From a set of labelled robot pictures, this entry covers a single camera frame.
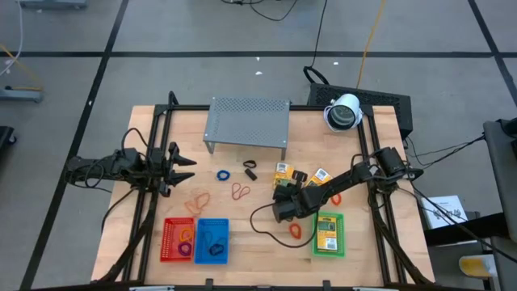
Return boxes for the black floor object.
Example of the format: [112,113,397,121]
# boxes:
[0,125,18,147]

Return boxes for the grey cart base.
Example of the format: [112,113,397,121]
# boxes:
[0,86,44,103]
[18,0,88,10]

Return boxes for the black arm base cable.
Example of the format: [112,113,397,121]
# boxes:
[100,186,141,234]

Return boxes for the black shelf board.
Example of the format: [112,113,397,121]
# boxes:
[423,212,510,247]

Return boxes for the yellow floor cable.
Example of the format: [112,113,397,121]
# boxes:
[0,43,44,91]

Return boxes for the red plastic basket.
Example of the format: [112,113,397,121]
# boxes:
[160,217,196,263]

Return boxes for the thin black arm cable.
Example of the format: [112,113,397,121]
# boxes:
[406,135,485,158]

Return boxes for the green yellow crayon box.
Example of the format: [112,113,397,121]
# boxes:
[316,215,338,251]

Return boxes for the white paper sheet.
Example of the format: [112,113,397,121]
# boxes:
[422,195,469,230]

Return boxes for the white floor cable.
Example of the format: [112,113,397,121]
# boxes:
[0,0,23,78]

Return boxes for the pale orange rubber band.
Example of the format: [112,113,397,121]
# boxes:
[184,188,203,216]

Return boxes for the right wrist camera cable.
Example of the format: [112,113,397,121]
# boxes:
[249,201,320,248]

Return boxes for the grey side desk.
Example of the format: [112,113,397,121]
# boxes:
[483,118,517,291]

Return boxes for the black floor cable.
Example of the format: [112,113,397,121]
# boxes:
[221,0,298,22]

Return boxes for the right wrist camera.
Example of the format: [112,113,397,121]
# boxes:
[272,200,303,224]

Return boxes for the black aluminium table frame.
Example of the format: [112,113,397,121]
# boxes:
[91,91,435,291]

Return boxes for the grey perforated metal shelf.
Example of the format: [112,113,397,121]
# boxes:
[203,96,291,161]

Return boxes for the black coil keychain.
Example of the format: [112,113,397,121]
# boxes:
[208,237,228,257]

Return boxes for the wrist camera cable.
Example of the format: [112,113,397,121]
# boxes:
[120,127,149,157]
[249,201,320,248]

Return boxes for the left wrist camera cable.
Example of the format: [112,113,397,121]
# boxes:
[120,127,149,157]

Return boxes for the blue plastic basket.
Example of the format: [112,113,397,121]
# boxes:
[194,217,230,265]

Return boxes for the green plastic basket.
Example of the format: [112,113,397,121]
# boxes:
[312,211,347,259]

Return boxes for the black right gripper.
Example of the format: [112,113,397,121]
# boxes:
[273,171,326,215]

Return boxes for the yellow object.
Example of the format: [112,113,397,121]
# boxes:
[459,254,498,279]

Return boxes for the black hanging cable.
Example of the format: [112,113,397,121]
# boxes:
[302,0,329,86]

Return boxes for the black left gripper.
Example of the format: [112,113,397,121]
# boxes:
[141,141,198,198]

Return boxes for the yellow hanging cable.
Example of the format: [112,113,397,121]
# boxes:
[355,0,388,89]

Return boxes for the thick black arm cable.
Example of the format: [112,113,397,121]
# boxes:
[407,183,517,264]

